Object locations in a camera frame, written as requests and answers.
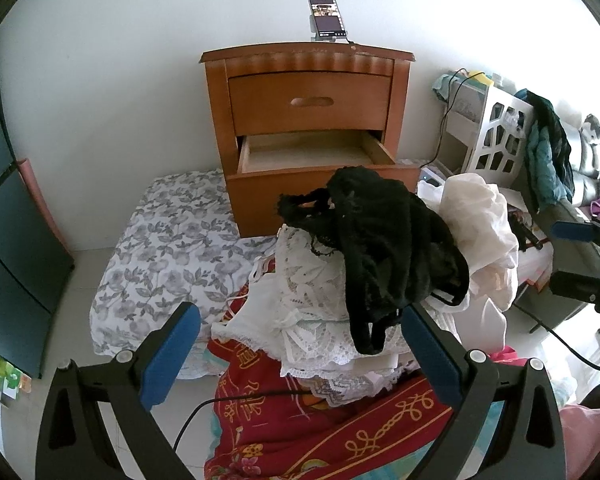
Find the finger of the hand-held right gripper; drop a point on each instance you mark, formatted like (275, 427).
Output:
(570, 230)
(577, 286)

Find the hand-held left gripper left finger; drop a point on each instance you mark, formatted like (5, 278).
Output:
(172, 355)

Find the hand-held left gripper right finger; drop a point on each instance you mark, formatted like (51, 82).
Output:
(430, 360)

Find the plain white garment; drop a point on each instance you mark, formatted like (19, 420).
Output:
(485, 335)

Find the white sheer cloth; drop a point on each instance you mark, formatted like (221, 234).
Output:
(480, 220)

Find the black lace garment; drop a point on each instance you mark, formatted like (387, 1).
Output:
(390, 240)

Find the white lace garment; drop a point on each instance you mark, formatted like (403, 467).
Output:
(305, 280)

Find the wooden drawer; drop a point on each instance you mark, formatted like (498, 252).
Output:
(260, 105)
(260, 200)

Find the grey sofa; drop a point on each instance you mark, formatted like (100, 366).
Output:
(545, 270)

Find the teal jacket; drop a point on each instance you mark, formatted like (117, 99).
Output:
(545, 160)

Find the grey white plush toy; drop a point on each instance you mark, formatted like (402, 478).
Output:
(592, 135)

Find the grey floral bed sheet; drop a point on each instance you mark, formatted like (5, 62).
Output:
(155, 240)

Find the clear plastic wrap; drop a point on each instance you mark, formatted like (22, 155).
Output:
(512, 120)

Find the white cut-out shelf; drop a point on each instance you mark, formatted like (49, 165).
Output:
(455, 145)

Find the pale printed box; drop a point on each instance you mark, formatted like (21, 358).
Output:
(467, 105)

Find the green printed packets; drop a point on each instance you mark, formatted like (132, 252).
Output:
(10, 380)

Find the yellow item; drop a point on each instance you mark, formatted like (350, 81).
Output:
(482, 79)

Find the dark grey refrigerator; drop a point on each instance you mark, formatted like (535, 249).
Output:
(10, 260)

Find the teal cloth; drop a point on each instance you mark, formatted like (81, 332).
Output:
(442, 87)

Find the pink rolled mat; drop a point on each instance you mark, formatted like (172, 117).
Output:
(40, 200)

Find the wooden nightstand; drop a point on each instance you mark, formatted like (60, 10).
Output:
(402, 110)

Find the grey phone stand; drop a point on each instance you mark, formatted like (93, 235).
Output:
(330, 38)

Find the black smartphone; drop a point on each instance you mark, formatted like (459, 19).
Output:
(325, 17)

